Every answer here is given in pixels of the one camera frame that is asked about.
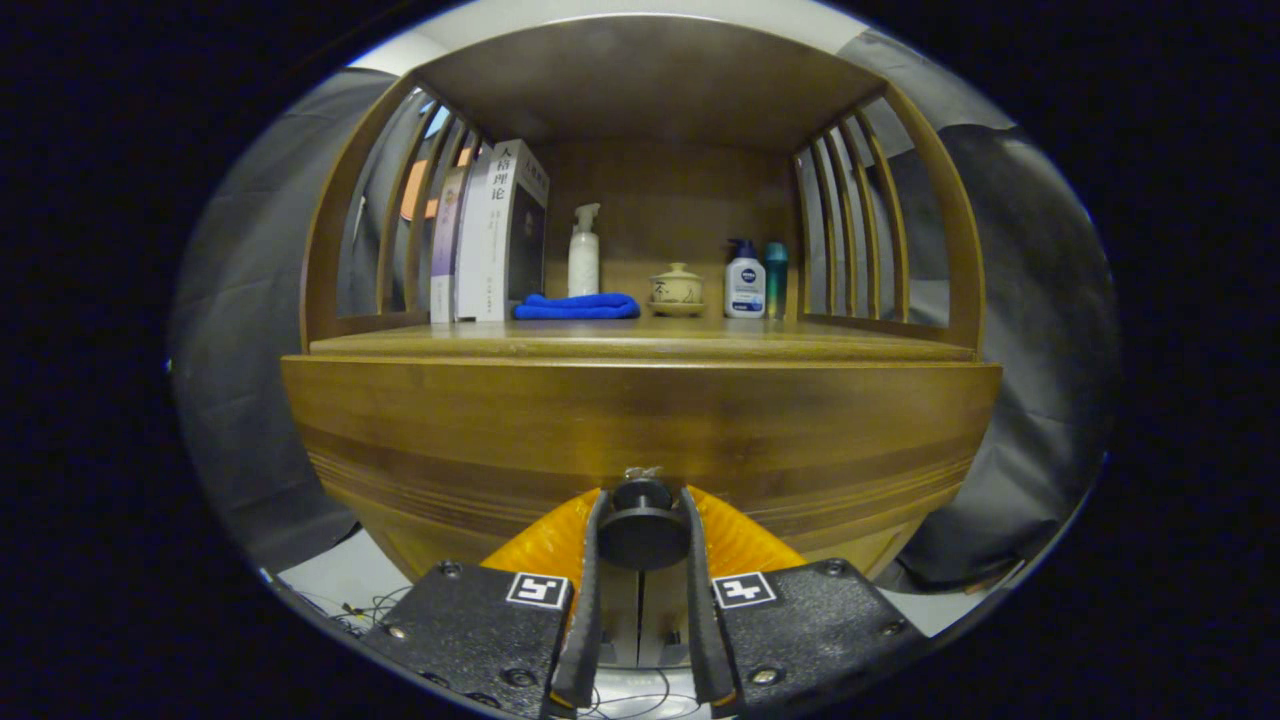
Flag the black cables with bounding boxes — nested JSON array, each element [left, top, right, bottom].
[[590, 668, 701, 719]]

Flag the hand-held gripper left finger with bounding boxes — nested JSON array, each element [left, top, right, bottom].
[[360, 487, 609, 719]]

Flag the wooden cabinet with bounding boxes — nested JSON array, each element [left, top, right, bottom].
[[280, 12, 1004, 671]]

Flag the white blue lotion bottle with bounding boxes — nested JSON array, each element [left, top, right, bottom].
[[723, 238, 767, 320]]

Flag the thin white book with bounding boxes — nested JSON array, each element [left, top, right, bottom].
[[455, 150, 496, 321]]

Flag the white pump bottle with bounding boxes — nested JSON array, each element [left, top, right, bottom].
[[567, 203, 602, 298]]

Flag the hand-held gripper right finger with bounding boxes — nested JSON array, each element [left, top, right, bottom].
[[680, 486, 926, 716]]

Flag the blue folded cloth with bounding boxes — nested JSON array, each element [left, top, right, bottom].
[[512, 292, 642, 321]]

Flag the thin purple book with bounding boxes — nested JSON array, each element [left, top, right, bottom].
[[430, 165, 469, 324]]

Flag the teal bottle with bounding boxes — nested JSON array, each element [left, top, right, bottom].
[[765, 241, 790, 320]]

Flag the beige lidded teacup with saucer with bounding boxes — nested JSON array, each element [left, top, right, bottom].
[[647, 262, 706, 318]]

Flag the wooden countertop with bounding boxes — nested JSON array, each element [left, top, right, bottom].
[[308, 315, 976, 363]]

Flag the wooden cabinet door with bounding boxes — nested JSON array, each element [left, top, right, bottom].
[[643, 568, 693, 669], [600, 568, 643, 669]]

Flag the thick white book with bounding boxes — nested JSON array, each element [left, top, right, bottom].
[[478, 139, 551, 323]]

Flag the wooden drawer with black knob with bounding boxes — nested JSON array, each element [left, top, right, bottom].
[[282, 355, 1003, 581]]

